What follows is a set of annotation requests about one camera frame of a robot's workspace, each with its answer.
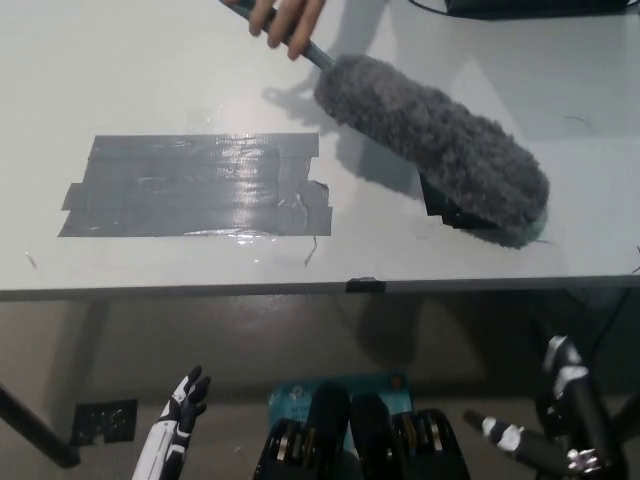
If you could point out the grey fluffy duster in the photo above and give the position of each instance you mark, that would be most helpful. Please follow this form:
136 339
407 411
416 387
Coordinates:
425 130

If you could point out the person's bare hand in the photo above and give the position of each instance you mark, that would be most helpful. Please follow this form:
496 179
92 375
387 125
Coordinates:
285 20

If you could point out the thin loose tape thread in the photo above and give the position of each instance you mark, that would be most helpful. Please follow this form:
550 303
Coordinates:
311 250

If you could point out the teal printed box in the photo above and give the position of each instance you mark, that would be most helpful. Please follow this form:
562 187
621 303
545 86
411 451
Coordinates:
290 402

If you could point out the black device on desk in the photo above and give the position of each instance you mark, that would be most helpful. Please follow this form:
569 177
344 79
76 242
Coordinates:
525 5

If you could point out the robot right hand white black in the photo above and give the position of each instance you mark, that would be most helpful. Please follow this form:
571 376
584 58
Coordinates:
565 380

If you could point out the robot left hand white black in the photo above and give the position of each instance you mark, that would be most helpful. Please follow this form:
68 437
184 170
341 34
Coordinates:
172 430

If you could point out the black table leg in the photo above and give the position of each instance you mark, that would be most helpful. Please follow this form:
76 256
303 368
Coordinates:
35 427

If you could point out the grey duct tape patch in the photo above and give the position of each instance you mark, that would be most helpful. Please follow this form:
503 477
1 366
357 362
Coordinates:
200 185

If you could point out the black table edge clip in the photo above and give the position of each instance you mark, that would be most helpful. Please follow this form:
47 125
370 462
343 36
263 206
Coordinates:
366 285

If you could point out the small black tape patch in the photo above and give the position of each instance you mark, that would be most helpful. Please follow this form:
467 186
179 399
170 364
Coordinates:
434 200

